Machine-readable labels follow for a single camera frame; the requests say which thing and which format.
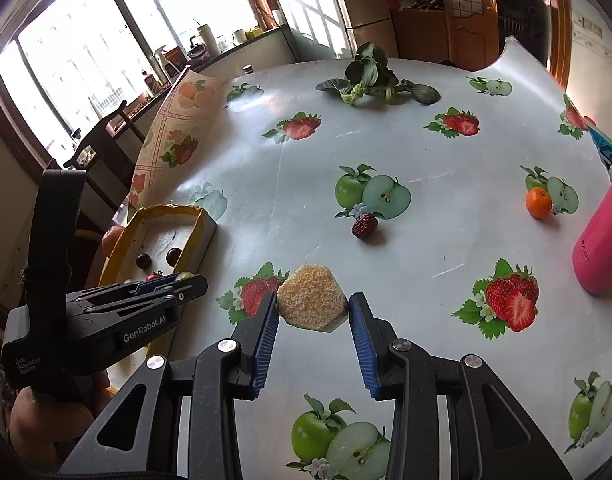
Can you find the large window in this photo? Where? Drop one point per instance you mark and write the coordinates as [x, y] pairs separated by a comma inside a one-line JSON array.
[[101, 35]]

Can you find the fruit print tablecloth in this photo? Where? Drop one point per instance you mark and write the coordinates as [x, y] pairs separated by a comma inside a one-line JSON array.
[[435, 260]]

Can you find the person's left hand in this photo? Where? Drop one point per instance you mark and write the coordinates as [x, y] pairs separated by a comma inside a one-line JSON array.
[[41, 425]]

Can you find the white spray bottle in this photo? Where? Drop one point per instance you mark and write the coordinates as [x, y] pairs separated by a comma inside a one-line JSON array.
[[162, 62]]

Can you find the beige refrigerator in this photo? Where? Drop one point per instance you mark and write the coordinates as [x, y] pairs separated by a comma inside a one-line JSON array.
[[366, 0]]

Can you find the white cup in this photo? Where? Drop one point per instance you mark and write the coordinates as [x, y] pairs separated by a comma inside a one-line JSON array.
[[239, 35]]

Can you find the green grape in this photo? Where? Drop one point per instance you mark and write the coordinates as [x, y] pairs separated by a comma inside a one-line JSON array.
[[186, 275]]

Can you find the pink thermos bottle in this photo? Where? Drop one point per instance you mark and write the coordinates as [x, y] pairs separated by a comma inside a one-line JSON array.
[[603, 245]]

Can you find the dried red date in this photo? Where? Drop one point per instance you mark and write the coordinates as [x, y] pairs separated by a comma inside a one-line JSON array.
[[365, 226]]

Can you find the tall white jar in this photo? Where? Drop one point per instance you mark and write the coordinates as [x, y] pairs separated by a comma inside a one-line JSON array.
[[207, 37]]

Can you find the red box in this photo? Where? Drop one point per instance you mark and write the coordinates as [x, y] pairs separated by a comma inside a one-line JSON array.
[[175, 56]]

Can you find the small orange tangerine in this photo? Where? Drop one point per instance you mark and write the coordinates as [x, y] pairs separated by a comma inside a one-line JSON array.
[[538, 203]]

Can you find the wooden cabinet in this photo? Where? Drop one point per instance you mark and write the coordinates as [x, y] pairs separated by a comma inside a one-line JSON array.
[[445, 15]]

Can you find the red tomato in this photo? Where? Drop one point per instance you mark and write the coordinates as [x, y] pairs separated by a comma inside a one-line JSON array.
[[151, 276]]

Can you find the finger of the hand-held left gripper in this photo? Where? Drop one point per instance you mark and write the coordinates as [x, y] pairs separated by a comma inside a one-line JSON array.
[[191, 287], [151, 287]]

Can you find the blue packet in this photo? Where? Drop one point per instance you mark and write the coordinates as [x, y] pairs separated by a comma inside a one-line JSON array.
[[601, 146]]

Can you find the orange round object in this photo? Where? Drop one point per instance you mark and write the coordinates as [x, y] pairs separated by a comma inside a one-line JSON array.
[[112, 238]]

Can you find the dark metal kettle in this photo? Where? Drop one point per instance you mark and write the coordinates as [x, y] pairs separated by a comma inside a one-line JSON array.
[[198, 51]]

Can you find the green bok choy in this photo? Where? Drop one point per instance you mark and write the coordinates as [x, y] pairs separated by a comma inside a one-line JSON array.
[[415, 92], [361, 72]]

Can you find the yellow-rimmed white box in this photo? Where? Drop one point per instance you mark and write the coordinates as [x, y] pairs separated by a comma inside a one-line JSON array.
[[161, 230]]

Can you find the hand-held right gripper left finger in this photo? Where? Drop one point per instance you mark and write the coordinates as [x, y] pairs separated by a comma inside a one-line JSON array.
[[266, 345]]

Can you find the dark purple plum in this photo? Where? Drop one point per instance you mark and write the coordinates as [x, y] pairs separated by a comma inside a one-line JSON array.
[[174, 255], [143, 261]]

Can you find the dark wooden chair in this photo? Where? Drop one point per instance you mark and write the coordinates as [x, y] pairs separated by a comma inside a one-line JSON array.
[[106, 145]]

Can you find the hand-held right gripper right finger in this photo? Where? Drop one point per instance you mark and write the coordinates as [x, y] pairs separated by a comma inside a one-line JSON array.
[[363, 345]]

